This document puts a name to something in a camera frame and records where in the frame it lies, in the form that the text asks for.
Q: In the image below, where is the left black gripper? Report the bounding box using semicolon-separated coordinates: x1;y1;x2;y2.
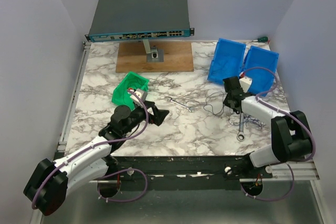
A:
123;101;169;135

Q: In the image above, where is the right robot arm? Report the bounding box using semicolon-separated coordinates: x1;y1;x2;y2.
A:
223;76;316;178

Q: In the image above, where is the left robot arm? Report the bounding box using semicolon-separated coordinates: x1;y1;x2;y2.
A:
23;101;169;216

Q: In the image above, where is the small open-end chrome wrench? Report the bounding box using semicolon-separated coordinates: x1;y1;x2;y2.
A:
167;97;195;113

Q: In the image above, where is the long ratchet chrome wrench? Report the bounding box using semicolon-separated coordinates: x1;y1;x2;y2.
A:
237;113;245;142

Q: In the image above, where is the blue storage bin left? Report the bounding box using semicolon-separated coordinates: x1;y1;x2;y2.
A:
207;38;246;84

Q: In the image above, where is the blue storage bin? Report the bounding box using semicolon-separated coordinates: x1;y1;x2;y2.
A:
207;38;246;84
243;46;279;94

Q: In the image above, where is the blue storage bin right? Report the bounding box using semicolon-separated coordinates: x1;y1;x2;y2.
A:
243;46;279;94

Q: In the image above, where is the green storage bin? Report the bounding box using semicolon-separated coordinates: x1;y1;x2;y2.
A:
111;71;149;110

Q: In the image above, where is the wooden base board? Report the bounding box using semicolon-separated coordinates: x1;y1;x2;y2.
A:
115;41;194;73

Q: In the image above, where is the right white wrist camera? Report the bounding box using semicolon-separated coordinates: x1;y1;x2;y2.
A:
239;76;253;93

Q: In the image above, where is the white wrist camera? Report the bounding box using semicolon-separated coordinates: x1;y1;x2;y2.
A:
239;76;253;93
128;88;148;106

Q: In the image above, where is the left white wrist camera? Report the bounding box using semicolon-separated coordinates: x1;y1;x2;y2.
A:
128;88;148;106

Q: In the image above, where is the grey metal stand bracket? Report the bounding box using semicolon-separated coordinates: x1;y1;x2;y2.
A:
142;39;164;63

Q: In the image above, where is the green handled screwdriver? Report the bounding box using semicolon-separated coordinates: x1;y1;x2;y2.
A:
252;36;269;42

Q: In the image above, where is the black mounting base rail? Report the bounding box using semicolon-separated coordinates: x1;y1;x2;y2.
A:
96;156;272;194

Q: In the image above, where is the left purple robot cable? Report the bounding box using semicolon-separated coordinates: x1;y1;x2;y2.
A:
31;89;150;210

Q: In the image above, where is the grey network switch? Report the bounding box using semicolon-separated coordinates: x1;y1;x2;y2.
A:
85;0;195;42

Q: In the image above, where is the aluminium frame rail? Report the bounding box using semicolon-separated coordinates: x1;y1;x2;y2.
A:
29;40;91;224

